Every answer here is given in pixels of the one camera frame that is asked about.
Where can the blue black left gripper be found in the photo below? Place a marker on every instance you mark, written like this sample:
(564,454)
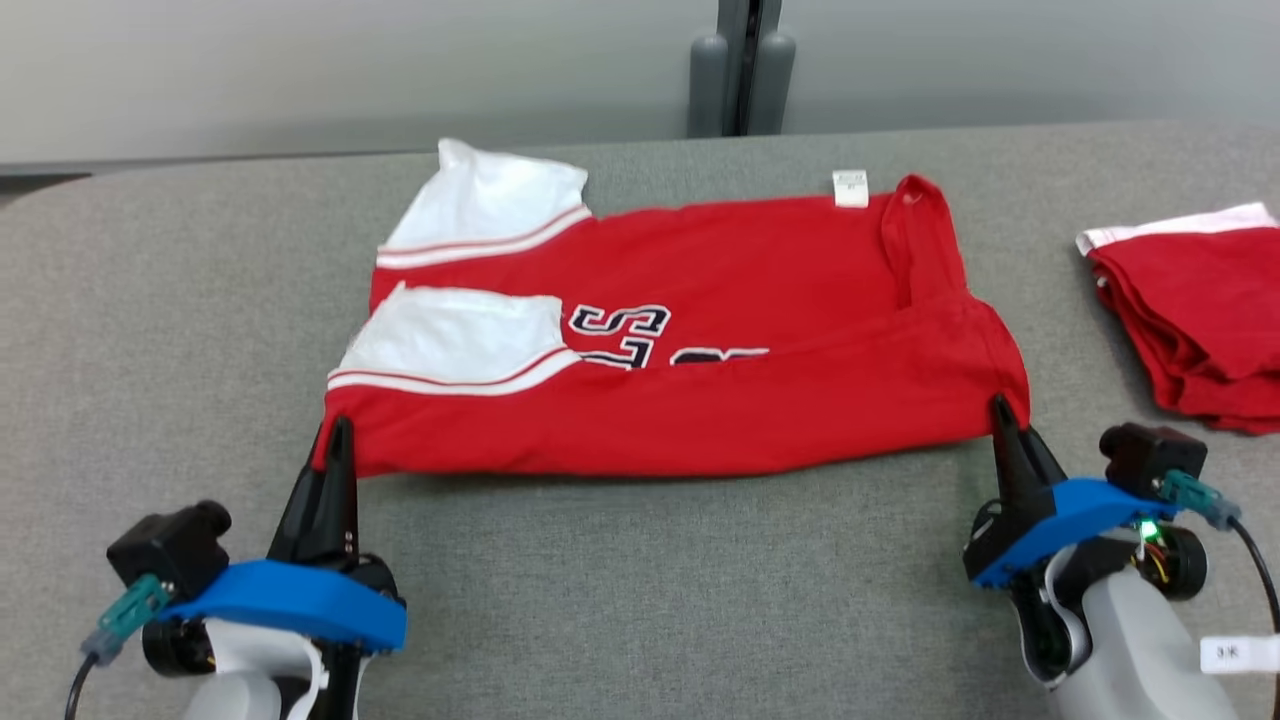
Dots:
(290,600)

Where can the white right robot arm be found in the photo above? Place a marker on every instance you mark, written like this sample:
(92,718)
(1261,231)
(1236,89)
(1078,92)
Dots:
(1130,650)

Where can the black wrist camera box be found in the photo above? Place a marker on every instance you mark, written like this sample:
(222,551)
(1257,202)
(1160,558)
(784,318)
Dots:
(170,545)
(1150,460)

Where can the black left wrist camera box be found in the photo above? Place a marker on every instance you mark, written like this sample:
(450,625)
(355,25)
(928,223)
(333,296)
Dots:
(170,545)

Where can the red shorts white trim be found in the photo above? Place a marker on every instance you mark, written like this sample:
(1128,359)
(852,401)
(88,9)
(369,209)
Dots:
(1200,310)

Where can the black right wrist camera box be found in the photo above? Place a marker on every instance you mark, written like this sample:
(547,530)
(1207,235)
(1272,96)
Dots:
(1150,460)

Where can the red white lettered jersey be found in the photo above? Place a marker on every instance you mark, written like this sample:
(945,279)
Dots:
(750,400)

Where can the dark grey upright column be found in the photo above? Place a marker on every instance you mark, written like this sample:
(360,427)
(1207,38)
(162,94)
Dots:
(745,60)

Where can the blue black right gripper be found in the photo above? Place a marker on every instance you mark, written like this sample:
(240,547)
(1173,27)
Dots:
(1070,515)

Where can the grey rounded post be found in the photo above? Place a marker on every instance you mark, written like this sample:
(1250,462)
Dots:
(708,85)
(777,85)

